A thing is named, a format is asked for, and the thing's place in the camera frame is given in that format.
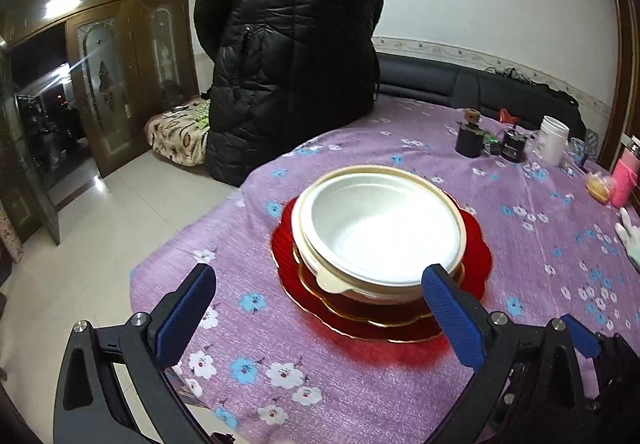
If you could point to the cream plastic bowl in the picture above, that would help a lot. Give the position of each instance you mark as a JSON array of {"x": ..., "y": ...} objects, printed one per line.
[{"x": 350, "y": 273}]

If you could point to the bagged bread snack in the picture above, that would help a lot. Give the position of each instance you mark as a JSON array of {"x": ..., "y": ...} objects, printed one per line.
[{"x": 600, "y": 187}]

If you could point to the large white foam bowl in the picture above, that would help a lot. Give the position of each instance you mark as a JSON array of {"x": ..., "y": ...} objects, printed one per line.
[{"x": 380, "y": 228}]

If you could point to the patterned cushion stool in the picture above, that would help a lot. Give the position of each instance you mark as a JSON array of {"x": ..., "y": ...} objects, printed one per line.
[{"x": 180, "y": 135}]

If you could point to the black leather sofa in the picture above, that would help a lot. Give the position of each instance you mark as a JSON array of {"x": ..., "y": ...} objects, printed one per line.
[{"x": 488, "y": 91}]

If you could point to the large red gold-rimmed plate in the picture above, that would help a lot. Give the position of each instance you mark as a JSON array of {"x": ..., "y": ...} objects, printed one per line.
[{"x": 380, "y": 303}]

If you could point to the wooden glass door cabinet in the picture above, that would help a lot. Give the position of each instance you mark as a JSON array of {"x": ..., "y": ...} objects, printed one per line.
[{"x": 108, "y": 65}]

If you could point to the black motor device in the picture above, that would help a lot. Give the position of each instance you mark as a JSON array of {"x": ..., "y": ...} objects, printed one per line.
[{"x": 513, "y": 145}]

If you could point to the red flower plate with sticker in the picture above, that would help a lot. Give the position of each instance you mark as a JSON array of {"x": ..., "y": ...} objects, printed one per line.
[{"x": 380, "y": 315}]

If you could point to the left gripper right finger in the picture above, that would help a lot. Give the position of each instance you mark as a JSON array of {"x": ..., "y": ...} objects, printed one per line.
[{"x": 488, "y": 343}]

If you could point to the white work glove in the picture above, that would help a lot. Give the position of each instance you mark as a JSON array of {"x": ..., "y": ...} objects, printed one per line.
[{"x": 629, "y": 236}]

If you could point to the red plastic bag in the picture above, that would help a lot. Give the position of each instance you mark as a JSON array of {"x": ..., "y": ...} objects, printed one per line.
[{"x": 506, "y": 118}]

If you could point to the green wrapped item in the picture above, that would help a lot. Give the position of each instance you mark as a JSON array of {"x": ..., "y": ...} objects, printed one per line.
[{"x": 492, "y": 145}]

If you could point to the white plastic jar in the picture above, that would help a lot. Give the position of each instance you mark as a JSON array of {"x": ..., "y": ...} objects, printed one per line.
[{"x": 551, "y": 140}]

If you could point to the person in black jacket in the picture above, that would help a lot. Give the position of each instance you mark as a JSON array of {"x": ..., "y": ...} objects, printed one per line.
[{"x": 284, "y": 72}]

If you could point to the purple floral tablecloth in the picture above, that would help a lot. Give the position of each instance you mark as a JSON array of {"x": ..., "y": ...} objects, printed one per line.
[{"x": 278, "y": 360}]

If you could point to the black cylinder with wooden knob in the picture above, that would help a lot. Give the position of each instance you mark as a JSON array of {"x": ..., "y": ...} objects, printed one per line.
[{"x": 470, "y": 139}]

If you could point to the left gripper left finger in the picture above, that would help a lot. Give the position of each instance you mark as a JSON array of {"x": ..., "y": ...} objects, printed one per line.
[{"x": 90, "y": 405}]

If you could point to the pink sleeved thermos bottle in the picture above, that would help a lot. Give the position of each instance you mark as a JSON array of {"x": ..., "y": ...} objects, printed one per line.
[{"x": 625, "y": 173}]

